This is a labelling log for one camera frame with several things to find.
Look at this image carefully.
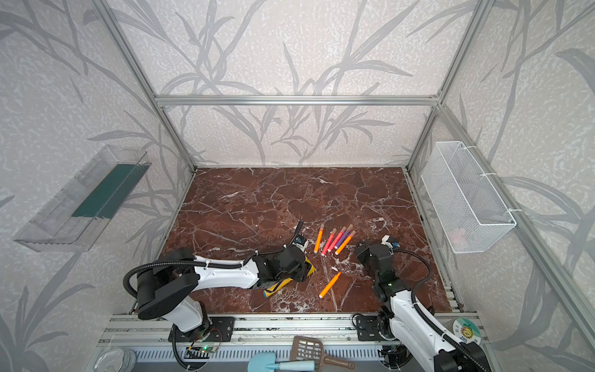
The orange capped marker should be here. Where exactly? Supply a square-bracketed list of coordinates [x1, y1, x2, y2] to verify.
[319, 272, 342, 299]
[335, 230, 356, 255]

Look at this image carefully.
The orange marker pen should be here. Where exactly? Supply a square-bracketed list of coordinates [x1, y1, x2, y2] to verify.
[314, 223, 325, 254]

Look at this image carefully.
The red marker pen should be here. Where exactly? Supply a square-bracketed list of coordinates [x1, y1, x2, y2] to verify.
[328, 226, 346, 252]

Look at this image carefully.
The pink marker pen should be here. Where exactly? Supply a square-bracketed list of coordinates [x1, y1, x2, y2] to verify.
[321, 228, 336, 256]

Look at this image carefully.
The purple capped marker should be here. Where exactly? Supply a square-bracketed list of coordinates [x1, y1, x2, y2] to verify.
[334, 224, 353, 250]

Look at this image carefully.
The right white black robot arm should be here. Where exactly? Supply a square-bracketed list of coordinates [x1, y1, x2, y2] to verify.
[355, 236, 491, 371]

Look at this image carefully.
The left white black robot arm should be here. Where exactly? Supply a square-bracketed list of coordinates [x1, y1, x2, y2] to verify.
[122, 243, 313, 342]

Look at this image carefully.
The yellow toy shovel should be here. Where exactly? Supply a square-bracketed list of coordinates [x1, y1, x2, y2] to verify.
[263, 259, 315, 298]

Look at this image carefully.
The brown toy slotted spatula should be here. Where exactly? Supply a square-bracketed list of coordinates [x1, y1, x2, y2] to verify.
[289, 336, 356, 371]

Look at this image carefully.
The teal toy shovel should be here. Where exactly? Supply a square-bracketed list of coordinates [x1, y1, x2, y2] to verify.
[247, 352, 316, 372]

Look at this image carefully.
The yellow-green tape roll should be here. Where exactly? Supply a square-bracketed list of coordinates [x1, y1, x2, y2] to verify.
[449, 317, 482, 345]

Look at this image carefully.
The clear round dish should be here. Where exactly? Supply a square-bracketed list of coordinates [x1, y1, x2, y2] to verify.
[92, 347, 137, 372]

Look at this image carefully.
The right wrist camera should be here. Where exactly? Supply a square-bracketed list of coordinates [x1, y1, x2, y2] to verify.
[381, 235, 400, 250]

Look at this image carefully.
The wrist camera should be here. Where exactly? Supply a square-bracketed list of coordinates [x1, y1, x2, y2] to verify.
[381, 235, 400, 250]
[293, 235, 308, 249]

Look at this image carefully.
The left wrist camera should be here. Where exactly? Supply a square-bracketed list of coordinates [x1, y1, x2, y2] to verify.
[293, 235, 308, 249]

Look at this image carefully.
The aluminium mounting rail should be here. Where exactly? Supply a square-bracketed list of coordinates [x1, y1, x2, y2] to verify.
[96, 312, 491, 350]

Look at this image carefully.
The white wire mesh basket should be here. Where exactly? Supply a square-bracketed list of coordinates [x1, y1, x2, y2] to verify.
[421, 141, 517, 254]

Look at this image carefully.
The clear plastic wall bin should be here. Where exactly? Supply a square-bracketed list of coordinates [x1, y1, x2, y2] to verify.
[14, 145, 152, 253]

